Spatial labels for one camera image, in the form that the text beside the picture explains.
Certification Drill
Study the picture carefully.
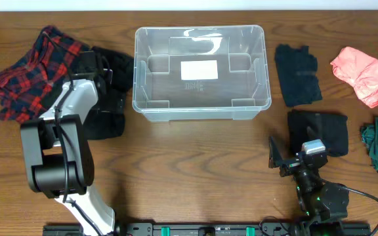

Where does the clear plastic storage container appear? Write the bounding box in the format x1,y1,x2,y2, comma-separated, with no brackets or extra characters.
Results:
132,25,272,122

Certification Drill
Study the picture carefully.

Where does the red plaid flannel shirt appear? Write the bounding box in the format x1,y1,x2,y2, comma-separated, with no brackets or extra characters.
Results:
0,26,90,123

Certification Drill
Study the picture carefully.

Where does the pink crumpled garment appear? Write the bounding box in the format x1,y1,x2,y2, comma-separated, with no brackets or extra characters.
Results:
330,47,378,108

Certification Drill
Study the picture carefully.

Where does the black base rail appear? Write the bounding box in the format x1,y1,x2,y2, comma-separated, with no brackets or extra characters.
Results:
42,222,372,236

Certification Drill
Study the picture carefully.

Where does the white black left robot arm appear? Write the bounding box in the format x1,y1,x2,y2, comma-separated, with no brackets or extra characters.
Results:
20,51,120,235

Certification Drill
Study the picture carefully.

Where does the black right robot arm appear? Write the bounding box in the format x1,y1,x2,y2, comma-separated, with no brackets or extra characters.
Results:
268,136,349,235

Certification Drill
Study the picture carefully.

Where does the black shirt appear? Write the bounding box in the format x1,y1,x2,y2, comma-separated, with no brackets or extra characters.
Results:
274,44,322,108

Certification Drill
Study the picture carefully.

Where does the white label in container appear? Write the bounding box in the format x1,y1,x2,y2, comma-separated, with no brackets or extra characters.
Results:
180,60,218,81

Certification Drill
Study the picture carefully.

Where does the black garment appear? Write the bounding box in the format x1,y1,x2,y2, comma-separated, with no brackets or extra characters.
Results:
83,47,134,140
287,110,348,157

